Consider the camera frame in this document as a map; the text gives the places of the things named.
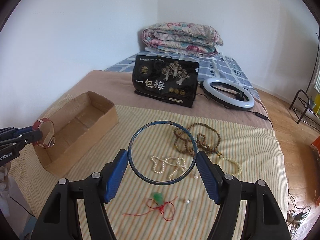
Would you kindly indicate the open cardboard box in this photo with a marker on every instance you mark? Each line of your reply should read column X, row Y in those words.
column 79, row 124

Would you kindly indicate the white ring light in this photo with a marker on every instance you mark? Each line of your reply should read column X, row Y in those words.
column 228, row 93

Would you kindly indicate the red leather watch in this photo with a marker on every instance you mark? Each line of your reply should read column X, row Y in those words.
column 46, row 126

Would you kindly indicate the brown blanket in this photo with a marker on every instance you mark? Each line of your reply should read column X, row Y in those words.
column 118, row 88

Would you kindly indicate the yellow striped cloth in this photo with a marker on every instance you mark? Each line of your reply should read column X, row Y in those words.
column 159, row 212

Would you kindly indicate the black snack bag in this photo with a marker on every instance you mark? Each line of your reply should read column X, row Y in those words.
column 165, row 79

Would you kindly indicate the folded floral quilt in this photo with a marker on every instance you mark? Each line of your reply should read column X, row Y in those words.
column 183, row 38

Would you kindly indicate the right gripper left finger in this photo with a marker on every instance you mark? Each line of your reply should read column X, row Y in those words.
column 59, row 218

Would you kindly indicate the orange covered stool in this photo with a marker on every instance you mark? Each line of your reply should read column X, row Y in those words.
column 315, row 145

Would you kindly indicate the black clothes rack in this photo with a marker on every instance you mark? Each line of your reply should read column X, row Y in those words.
column 302, row 102

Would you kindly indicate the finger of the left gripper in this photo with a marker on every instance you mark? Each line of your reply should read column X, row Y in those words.
column 12, row 132
column 26, row 138

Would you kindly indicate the blue checked bed sheet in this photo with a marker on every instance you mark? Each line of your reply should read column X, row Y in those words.
column 218, row 66

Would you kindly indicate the striped hanging towel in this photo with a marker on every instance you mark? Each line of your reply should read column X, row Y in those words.
column 316, row 82

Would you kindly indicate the yellow box on rack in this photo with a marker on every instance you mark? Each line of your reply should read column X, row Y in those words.
column 315, row 104

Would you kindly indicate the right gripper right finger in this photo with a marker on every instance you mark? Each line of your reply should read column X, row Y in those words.
column 263, row 217

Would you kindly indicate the power strip with cables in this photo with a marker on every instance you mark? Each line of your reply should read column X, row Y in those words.
column 296, row 215

